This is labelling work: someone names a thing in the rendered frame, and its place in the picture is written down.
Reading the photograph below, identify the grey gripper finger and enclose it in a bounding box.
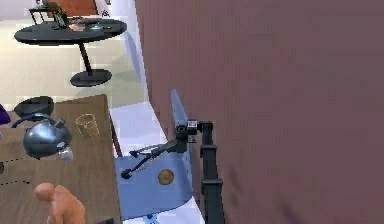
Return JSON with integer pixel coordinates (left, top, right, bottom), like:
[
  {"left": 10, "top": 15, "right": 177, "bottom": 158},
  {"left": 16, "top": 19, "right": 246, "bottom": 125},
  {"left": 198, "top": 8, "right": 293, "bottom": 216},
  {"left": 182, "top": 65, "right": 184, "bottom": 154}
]
[
  {"left": 129, "top": 142, "right": 172, "bottom": 159},
  {"left": 120, "top": 146, "right": 174, "bottom": 180}
]

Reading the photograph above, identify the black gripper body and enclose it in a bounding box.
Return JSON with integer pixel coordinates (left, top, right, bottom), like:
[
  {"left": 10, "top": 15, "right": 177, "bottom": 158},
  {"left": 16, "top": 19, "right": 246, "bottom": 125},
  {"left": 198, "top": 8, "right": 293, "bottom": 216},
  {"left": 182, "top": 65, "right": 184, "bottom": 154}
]
[{"left": 168, "top": 120, "right": 190, "bottom": 154}]

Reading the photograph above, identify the red yellow apple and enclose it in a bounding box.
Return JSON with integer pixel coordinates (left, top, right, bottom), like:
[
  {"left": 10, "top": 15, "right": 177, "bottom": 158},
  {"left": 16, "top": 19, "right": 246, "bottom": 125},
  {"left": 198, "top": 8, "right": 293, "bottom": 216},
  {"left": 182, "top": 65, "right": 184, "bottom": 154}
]
[{"left": 157, "top": 168, "right": 175, "bottom": 186}]

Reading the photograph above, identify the blue chair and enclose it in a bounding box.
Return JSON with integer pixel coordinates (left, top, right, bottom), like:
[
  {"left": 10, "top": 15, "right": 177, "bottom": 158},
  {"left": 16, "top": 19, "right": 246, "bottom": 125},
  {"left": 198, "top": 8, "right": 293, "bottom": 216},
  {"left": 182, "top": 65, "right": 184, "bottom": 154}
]
[{"left": 114, "top": 88, "right": 195, "bottom": 224}]

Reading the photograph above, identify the clear drinking glass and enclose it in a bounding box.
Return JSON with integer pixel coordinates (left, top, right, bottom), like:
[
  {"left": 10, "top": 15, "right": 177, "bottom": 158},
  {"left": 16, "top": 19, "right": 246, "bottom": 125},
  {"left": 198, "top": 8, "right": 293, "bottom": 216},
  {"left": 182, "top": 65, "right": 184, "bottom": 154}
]
[{"left": 74, "top": 113, "right": 101, "bottom": 139}]

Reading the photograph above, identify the brown wooden table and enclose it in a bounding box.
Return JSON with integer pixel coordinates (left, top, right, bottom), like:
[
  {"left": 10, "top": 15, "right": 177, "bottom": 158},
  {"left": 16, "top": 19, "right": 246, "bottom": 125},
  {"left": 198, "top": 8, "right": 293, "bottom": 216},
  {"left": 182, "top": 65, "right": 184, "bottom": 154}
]
[{"left": 0, "top": 93, "right": 124, "bottom": 224}]

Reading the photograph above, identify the small glass shaker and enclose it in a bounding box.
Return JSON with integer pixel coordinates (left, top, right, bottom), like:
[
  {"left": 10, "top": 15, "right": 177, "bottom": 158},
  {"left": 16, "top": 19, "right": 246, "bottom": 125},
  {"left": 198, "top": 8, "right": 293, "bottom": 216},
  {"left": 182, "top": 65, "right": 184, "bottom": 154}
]
[{"left": 59, "top": 147, "right": 74, "bottom": 164}]

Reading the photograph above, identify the orange figurine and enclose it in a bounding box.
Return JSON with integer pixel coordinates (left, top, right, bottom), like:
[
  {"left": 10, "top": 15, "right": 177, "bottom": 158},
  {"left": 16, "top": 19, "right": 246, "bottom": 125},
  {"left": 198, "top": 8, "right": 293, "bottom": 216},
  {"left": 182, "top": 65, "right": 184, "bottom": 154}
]
[{"left": 33, "top": 182, "right": 87, "bottom": 224}]

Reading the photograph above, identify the dark grey kettle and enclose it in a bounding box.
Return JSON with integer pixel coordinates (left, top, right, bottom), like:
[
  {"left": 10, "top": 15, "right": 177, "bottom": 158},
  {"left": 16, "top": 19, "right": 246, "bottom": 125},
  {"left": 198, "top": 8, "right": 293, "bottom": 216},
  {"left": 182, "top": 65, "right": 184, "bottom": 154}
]
[{"left": 11, "top": 113, "right": 73, "bottom": 160}]

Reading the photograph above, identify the purple object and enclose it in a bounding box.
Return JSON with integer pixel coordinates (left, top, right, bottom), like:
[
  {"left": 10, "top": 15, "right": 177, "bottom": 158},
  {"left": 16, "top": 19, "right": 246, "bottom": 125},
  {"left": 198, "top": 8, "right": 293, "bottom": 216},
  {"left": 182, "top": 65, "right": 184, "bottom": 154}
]
[{"left": 0, "top": 103, "right": 12, "bottom": 126}]

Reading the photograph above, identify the green bottle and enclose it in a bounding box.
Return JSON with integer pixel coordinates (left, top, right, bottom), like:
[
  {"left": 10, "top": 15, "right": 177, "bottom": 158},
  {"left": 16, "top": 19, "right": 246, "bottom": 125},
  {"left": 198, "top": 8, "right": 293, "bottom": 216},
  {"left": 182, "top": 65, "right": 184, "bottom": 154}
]
[{"left": 54, "top": 12, "right": 70, "bottom": 29}]

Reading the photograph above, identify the brown cabinet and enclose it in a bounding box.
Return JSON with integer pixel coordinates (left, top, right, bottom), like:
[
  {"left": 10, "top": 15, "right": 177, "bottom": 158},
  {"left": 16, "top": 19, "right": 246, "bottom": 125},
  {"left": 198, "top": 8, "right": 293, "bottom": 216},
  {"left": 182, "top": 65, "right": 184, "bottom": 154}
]
[{"left": 54, "top": 0, "right": 100, "bottom": 18}]

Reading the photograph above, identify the black side table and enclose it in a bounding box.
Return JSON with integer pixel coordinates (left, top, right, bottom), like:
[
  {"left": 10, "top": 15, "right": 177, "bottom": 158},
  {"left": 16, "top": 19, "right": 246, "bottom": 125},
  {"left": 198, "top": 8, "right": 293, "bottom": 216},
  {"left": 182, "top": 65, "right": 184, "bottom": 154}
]
[{"left": 28, "top": 5, "right": 59, "bottom": 26}]

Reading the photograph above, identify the black round pedestal table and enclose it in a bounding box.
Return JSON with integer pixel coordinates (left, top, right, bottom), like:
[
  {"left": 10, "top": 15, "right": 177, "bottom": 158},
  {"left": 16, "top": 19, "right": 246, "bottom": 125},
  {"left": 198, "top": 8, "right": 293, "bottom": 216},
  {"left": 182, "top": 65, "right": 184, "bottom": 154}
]
[{"left": 13, "top": 17, "right": 128, "bottom": 88}]

